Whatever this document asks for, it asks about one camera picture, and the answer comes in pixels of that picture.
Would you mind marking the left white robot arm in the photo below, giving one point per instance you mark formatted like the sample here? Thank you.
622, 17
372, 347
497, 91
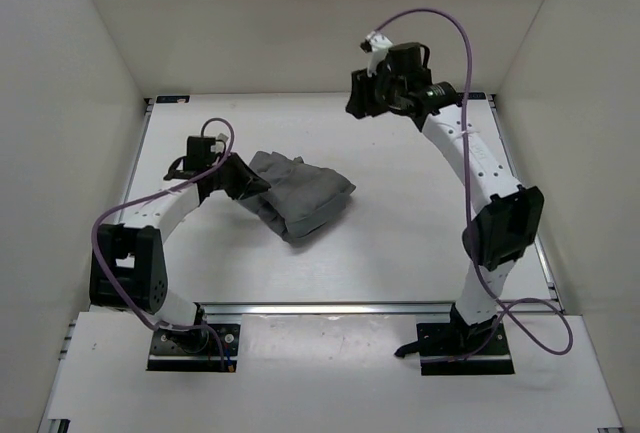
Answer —
128, 267

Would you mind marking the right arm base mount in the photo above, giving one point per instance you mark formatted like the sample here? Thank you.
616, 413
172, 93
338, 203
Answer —
442, 353

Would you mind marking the aluminium front rail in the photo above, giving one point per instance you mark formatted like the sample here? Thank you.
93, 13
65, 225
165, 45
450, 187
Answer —
329, 309

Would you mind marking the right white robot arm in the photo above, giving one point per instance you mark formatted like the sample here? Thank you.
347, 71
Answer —
504, 214

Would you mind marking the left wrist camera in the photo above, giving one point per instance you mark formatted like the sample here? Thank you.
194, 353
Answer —
203, 152

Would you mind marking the right blue corner label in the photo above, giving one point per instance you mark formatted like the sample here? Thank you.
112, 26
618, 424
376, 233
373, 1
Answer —
473, 96

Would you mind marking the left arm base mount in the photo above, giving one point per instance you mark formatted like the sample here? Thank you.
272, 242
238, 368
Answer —
197, 351

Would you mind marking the blue corner label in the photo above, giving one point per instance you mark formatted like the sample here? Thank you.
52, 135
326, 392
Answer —
172, 99
473, 96

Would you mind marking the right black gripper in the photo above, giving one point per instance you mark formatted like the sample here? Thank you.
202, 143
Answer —
360, 104

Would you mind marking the grey pleated skirt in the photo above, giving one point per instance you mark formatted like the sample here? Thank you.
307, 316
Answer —
301, 199

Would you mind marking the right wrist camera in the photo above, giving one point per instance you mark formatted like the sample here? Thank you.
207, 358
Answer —
401, 58

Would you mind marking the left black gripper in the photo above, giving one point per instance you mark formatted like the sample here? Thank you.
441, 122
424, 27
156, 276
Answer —
249, 182

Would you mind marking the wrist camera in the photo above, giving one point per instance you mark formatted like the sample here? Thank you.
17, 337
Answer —
401, 58
203, 152

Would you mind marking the left blue corner label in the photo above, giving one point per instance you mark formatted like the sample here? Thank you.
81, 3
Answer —
172, 99

